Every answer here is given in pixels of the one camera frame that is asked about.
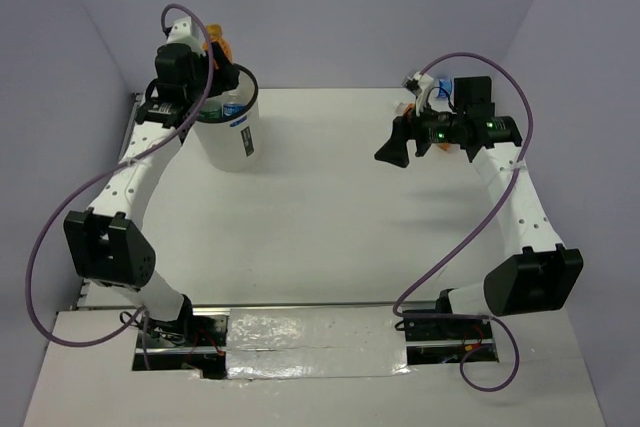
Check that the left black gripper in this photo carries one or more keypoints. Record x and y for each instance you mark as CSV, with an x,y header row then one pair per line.
x,y
225,77

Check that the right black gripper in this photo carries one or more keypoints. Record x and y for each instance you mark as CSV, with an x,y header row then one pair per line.
x,y
395,149

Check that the blue label water bottle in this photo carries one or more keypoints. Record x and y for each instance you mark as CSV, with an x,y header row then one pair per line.
x,y
232,104

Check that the long orange label bottle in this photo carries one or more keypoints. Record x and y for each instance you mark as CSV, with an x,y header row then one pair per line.
x,y
425,128

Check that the small orange juice bottle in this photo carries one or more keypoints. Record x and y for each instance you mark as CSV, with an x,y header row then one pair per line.
x,y
216,37

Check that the green label clear bottle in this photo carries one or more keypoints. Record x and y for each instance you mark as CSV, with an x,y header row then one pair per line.
x,y
211,111

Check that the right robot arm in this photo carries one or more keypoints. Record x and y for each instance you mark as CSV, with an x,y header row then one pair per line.
x,y
539,270

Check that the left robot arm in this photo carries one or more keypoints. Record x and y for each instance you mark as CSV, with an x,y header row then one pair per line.
x,y
106,240

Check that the white bin with black rim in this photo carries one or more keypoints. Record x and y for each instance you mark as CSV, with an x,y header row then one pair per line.
x,y
233,144

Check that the small blue cap bottle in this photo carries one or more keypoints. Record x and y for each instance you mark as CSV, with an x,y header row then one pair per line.
x,y
442,86

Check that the silver tape strip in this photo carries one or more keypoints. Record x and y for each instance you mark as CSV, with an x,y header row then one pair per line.
x,y
317,343

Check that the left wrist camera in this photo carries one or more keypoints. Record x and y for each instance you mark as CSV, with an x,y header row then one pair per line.
x,y
185,31

